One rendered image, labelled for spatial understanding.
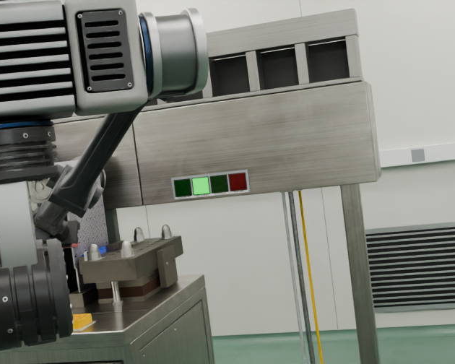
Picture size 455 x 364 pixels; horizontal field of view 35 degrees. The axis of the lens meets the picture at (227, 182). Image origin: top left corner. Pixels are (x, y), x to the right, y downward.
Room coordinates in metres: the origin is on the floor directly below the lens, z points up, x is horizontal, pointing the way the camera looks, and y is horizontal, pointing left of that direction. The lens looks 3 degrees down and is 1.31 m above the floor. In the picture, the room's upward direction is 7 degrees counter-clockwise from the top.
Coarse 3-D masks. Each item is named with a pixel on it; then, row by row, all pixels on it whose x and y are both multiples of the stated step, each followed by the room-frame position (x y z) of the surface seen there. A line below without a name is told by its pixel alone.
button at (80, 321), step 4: (76, 316) 1.79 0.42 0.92; (80, 316) 1.79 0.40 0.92; (84, 316) 1.78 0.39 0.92; (88, 316) 1.80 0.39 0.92; (76, 320) 1.75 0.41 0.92; (80, 320) 1.76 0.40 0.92; (84, 320) 1.78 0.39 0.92; (88, 320) 1.80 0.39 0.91; (76, 324) 1.75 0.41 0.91; (80, 324) 1.75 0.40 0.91; (84, 324) 1.77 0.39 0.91; (76, 328) 1.75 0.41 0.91; (80, 328) 1.75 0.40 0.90
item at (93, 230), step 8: (88, 208) 2.16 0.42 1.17; (96, 208) 2.21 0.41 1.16; (72, 216) 2.06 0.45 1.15; (88, 216) 2.16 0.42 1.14; (96, 216) 2.21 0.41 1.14; (104, 216) 2.26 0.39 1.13; (80, 224) 2.10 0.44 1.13; (88, 224) 2.15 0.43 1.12; (96, 224) 2.20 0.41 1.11; (104, 224) 2.25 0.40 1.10; (80, 232) 2.10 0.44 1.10; (88, 232) 2.14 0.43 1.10; (96, 232) 2.19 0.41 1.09; (104, 232) 2.25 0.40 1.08; (80, 240) 2.09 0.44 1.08; (88, 240) 2.14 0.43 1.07; (96, 240) 2.19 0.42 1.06; (104, 240) 2.24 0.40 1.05; (72, 248) 2.04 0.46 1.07; (80, 248) 2.08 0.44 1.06; (88, 248) 2.13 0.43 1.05; (72, 256) 2.04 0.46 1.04
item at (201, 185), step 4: (196, 180) 2.27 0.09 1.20; (200, 180) 2.27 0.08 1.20; (204, 180) 2.27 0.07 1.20; (196, 184) 2.27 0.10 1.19; (200, 184) 2.27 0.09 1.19; (204, 184) 2.27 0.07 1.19; (208, 184) 2.26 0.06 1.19; (196, 188) 2.28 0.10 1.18; (200, 188) 2.27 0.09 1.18; (204, 188) 2.27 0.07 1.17; (208, 188) 2.26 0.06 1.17; (196, 192) 2.28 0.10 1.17; (200, 192) 2.27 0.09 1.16; (204, 192) 2.27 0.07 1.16; (208, 192) 2.27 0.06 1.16
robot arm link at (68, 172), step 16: (128, 112) 1.30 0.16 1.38; (112, 128) 1.32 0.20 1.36; (128, 128) 1.32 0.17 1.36; (96, 144) 1.34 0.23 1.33; (112, 144) 1.34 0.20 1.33; (80, 160) 1.37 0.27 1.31; (96, 160) 1.36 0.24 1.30; (64, 176) 1.44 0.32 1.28; (80, 176) 1.38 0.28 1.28; (96, 176) 1.38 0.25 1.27; (64, 192) 1.40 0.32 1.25; (80, 192) 1.40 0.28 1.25; (80, 208) 1.42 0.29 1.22
